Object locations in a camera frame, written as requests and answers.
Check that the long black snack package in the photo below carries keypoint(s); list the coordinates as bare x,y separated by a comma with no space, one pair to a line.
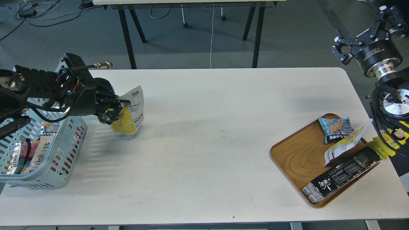
339,176

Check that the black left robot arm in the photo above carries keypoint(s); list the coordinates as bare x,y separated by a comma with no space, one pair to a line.
54,96

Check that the blue snack bag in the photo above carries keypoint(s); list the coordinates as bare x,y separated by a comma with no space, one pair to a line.
335,129

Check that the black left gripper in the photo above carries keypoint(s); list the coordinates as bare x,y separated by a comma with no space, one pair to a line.
99,101

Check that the light blue plastic basket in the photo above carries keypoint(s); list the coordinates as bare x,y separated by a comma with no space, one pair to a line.
57,166

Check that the snack packs inside basket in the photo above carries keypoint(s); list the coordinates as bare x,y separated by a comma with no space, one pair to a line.
28,154

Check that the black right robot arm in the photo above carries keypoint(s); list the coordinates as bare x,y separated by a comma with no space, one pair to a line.
389,100

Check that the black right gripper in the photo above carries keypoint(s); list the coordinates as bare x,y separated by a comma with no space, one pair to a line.
377,58

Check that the wooden tray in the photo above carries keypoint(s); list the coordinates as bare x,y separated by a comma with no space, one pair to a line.
301,158

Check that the yellow cartoon face snack bag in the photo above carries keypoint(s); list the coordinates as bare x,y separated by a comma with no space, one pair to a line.
396,141

